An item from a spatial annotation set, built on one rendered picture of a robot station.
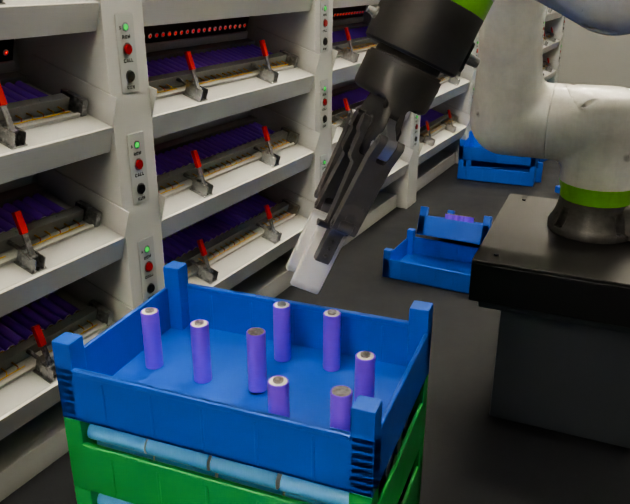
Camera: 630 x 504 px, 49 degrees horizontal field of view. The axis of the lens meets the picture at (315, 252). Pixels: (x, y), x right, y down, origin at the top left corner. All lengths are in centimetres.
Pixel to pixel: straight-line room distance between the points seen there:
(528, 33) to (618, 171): 27
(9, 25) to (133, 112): 26
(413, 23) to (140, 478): 47
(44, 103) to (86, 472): 64
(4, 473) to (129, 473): 59
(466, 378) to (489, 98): 59
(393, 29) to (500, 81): 59
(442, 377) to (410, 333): 80
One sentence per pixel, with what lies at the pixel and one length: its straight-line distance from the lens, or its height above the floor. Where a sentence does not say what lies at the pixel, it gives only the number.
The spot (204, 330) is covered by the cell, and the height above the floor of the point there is 46.
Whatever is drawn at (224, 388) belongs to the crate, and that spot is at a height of 40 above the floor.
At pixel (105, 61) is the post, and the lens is 118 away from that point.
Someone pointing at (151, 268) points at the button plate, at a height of 28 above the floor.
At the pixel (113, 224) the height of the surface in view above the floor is 38.
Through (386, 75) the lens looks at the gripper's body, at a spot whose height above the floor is 70.
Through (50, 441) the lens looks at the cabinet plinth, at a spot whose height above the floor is 4.
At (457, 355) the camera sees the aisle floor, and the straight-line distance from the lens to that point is 158.
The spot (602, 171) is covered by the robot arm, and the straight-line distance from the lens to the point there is 124.
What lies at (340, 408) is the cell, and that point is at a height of 46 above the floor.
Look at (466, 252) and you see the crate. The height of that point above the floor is 4.
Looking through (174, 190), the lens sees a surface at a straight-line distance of 141.
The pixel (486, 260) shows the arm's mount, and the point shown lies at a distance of 116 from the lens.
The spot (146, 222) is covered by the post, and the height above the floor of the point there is 37.
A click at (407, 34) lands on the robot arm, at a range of 63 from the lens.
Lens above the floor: 78
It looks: 22 degrees down
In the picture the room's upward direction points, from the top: straight up
